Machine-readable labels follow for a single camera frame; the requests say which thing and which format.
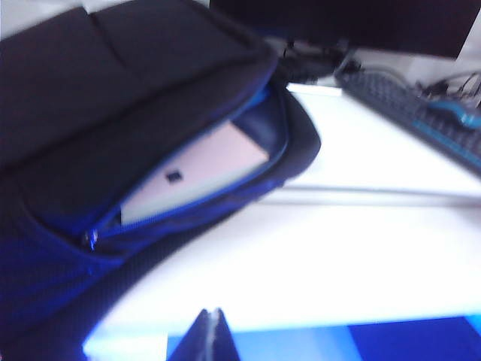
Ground blue black computer mouse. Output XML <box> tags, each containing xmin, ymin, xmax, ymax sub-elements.
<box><xmin>426</xmin><ymin>98</ymin><xmax>481</xmax><ymax>129</ymax></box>

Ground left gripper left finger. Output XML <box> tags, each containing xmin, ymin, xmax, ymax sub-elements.
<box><xmin>168</xmin><ymin>308</ymin><xmax>215</xmax><ymax>361</ymax></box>

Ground white desk riser platform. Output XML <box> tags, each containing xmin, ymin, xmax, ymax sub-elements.
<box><xmin>255</xmin><ymin>80</ymin><xmax>481</xmax><ymax>206</ymax></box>

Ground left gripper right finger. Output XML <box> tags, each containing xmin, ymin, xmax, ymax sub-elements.
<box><xmin>210</xmin><ymin>307</ymin><xmax>247</xmax><ymax>361</ymax></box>

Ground black tangled cables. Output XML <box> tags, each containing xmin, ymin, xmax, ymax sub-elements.
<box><xmin>416</xmin><ymin>71</ymin><xmax>481</xmax><ymax>102</ymax></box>

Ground black computer monitor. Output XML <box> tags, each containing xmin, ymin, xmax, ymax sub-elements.
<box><xmin>210</xmin><ymin>0</ymin><xmax>474</xmax><ymax>59</ymax></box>

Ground pink paperback book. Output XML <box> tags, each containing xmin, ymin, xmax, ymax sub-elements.
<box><xmin>119</xmin><ymin>122</ymin><xmax>270</xmax><ymax>226</ymax></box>

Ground black computer keyboard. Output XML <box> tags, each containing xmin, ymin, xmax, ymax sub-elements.
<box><xmin>334</xmin><ymin>67</ymin><xmax>481</xmax><ymax>170</ymax></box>

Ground dark navy backpack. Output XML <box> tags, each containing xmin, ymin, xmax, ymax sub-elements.
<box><xmin>0</xmin><ymin>0</ymin><xmax>323</xmax><ymax>361</ymax></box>

